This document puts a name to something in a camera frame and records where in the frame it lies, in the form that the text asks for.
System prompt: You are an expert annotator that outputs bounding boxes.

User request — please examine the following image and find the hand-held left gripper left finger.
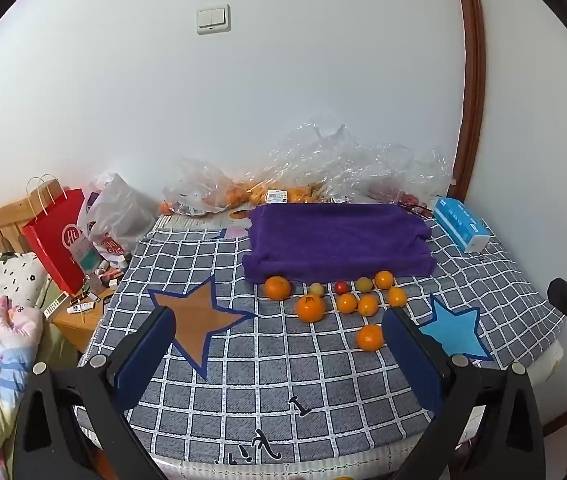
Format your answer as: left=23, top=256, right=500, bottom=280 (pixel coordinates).
left=12, top=305, right=176, bottom=480

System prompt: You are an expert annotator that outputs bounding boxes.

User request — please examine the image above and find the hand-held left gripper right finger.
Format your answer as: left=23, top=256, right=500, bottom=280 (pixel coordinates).
left=382, top=306, right=547, bottom=480

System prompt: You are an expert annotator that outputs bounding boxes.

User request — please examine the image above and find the large orange with stem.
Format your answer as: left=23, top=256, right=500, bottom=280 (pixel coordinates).
left=296, top=293, right=326, bottom=323

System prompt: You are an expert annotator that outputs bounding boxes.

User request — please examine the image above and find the white mattress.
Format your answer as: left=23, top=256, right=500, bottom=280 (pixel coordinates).
left=153, top=337, right=565, bottom=480

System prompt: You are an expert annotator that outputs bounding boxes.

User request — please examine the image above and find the wooden nightstand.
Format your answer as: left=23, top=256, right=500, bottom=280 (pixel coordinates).
left=50, top=280, right=120, bottom=356

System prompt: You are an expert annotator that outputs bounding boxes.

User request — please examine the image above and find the clutter of small bottles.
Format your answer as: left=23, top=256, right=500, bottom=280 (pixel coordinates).
left=67, top=254, right=130, bottom=316

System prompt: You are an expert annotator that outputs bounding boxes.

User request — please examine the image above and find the white remote control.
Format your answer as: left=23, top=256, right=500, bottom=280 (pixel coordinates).
left=43, top=294, right=72, bottom=319

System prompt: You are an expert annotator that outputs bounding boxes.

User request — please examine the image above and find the grey checkered star blanket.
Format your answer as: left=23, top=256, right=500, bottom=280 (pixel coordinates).
left=78, top=212, right=567, bottom=466

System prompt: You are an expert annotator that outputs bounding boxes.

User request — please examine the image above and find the blue tissue pack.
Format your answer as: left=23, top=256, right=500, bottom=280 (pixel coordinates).
left=432, top=196, right=490, bottom=253

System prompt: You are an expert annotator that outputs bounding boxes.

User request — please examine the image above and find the purple towel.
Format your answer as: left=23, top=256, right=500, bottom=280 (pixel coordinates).
left=242, top=203, right=438, bottom=283

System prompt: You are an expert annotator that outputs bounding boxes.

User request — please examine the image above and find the red paper bag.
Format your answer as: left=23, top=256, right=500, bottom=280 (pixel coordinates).
left=22, top=175, right=87, bottom=296

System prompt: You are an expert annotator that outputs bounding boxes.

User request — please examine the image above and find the printed cardboard fruit box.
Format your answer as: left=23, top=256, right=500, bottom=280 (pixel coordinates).
left=156, top=212, right=255, bottom=232

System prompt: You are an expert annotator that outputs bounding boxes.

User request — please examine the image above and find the white plastic bag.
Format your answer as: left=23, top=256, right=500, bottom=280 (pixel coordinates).
left=78, top=172, right=160, bottom=262

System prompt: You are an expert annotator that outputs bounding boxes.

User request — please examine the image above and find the white spotted pillow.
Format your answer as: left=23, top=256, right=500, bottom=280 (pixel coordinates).
left=0, top=252, right=50, bottom=309

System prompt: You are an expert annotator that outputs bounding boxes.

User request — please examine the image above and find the clear bag of oranges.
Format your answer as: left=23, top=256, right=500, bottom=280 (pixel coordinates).
left=163, top=157, right=238, bottom=216

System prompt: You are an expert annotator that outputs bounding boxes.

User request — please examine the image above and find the wooden headboard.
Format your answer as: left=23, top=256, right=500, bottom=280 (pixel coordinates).
left=0, top=192, right=70, bottom=292

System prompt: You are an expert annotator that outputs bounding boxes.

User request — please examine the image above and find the labelled bag of oranges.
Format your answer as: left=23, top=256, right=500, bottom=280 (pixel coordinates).
left=223, top=180, right=325, bottom=206

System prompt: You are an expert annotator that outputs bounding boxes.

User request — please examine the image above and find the large crumpled clear bag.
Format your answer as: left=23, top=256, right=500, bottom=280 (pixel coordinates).
left=263, top=115, right=455, bottom=207

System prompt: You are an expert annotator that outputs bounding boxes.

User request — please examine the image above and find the brown wooden door frame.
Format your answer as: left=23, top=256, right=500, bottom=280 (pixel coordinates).
left=452, top=0, right=487, bottom=206

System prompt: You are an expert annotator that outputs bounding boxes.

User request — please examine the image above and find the white light switch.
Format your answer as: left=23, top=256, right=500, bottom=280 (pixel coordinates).
left=196, top=4, right=231, bottom=36

